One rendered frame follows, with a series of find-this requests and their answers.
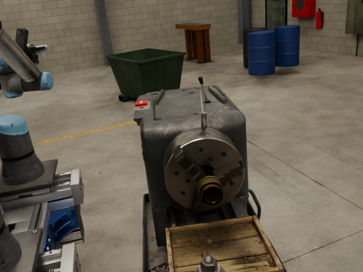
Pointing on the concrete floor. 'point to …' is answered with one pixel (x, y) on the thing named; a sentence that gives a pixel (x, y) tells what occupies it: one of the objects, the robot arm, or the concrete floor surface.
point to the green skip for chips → (146, 71)
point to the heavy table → (197, 41)
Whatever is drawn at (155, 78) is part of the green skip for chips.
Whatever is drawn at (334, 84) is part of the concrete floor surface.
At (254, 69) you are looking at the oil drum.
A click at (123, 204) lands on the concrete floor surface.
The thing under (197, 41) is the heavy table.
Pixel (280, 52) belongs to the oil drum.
